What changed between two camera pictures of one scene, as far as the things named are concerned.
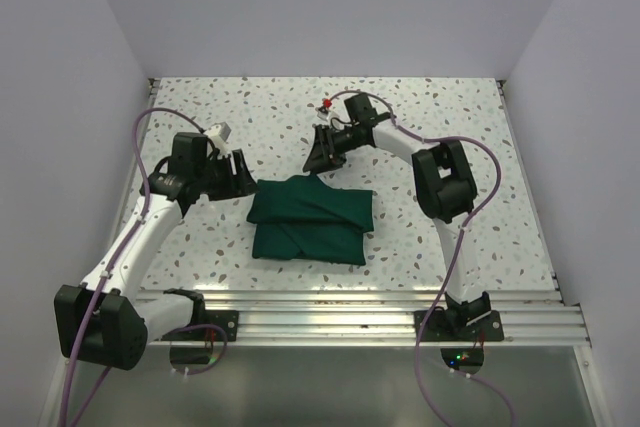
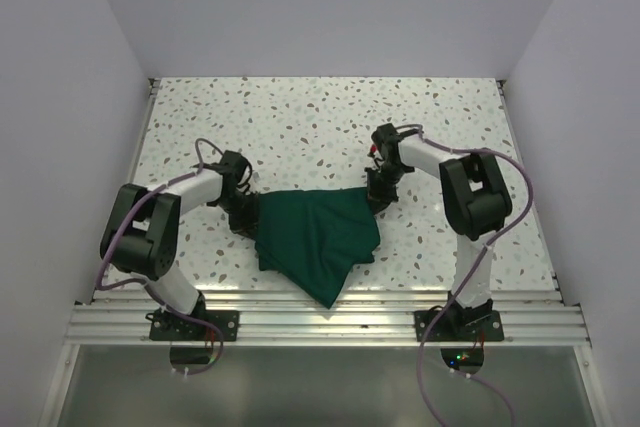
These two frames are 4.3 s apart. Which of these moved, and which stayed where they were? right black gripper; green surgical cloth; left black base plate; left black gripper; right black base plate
Moved: green surgical cloth; left black gripper; right black gripper
Stayed: right black base plate; left black base plate
